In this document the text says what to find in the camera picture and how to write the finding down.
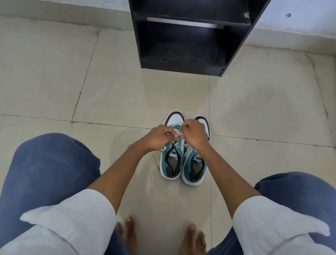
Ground person's right forearm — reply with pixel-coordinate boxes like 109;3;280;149
195;145;263;214

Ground person's right white sleeve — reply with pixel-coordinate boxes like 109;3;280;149
232;195;336;255

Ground teal and white sneaker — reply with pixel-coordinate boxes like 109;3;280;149
159;111;186;181
181;116;211;187

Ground person's left hand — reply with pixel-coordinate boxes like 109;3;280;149
143;125;182;154

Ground white shoelace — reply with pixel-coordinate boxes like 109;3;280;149
169;129;190;149

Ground person's right jeans leg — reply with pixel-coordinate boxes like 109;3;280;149
207;172;336;255

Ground person's white sleeve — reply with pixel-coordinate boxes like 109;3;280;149
0;189;117;255
232;195;336;255

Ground person's left forearm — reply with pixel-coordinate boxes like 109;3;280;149
86;140;154;214

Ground black wooden shelf unit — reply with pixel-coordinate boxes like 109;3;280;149
128;0;271;77

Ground person's left bare foot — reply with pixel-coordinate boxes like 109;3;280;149
115;216;137;255

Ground person's right hand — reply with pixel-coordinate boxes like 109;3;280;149
180;119;210;151

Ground person's jeans leg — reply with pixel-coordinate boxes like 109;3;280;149
0;133;124;255
207;172;336;255

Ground person's bare foot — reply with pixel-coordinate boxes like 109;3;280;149
180;222;208;255
115;216;137;255

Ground person's right bare foot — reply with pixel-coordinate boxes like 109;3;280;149
180;222;208;255

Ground person's left jeans leg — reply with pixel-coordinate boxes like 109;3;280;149
0;133;124;255

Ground person's left white sleeve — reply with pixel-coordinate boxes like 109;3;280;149
0;189;117;255

